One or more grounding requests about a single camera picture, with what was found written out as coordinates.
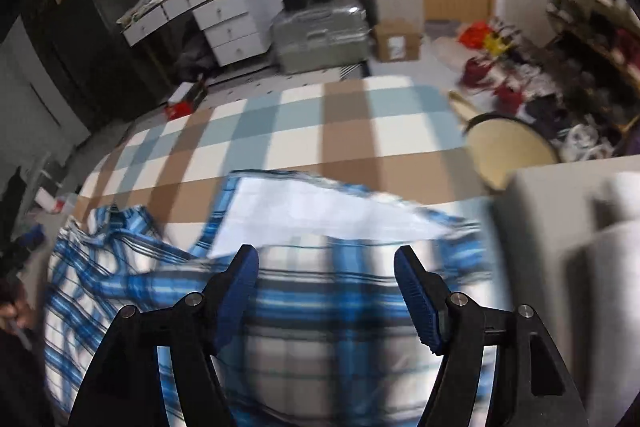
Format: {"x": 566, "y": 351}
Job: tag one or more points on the silver suitcase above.
{"x": 320, "y": 39}

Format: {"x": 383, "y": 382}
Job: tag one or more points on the white desk with drawers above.
{"x": 227, "y": 22}

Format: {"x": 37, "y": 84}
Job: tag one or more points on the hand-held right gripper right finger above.
{"x": 417, "y": 302}

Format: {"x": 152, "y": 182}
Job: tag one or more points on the checkered blanket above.
{"x": 300, "y": 132}

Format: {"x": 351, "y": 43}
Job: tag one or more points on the person's left hand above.
{"x": 15, "y": 312}

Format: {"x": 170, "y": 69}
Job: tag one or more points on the small black box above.
{"x": 297, "y": 2}

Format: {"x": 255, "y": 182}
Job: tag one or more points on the white pillow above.
{"x": 610, "y": 297}

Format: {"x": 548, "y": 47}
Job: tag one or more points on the person's left forearm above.
{"x": 20, "y": 382}

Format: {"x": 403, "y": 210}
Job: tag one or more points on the black cabinet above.
{"x": 110, "y": 37}

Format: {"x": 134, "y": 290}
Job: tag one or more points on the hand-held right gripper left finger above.
{"x": 235, "y": 302}

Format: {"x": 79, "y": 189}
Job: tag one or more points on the grey upholstered headboard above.
{"x": 540, "y": 217}

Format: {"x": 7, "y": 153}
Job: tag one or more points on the blue plaid shirt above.
{"x": 325, "y": 267}

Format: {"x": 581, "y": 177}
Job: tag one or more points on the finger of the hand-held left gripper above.
{"x": 30, "y": 240}

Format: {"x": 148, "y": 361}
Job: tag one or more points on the dark red bag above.
{"x": 477, "y": 72}

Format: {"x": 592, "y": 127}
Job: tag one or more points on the shoe rack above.
{"x": 590, "y": 7}

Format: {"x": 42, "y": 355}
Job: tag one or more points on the round beige stool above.
{"x": 510, "y": 152}

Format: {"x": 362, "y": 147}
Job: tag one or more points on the orange plastic bag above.
{"x": 472, "y": 34}

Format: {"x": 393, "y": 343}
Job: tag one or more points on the cardboard box with label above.
{"x": 397, "y": 39}

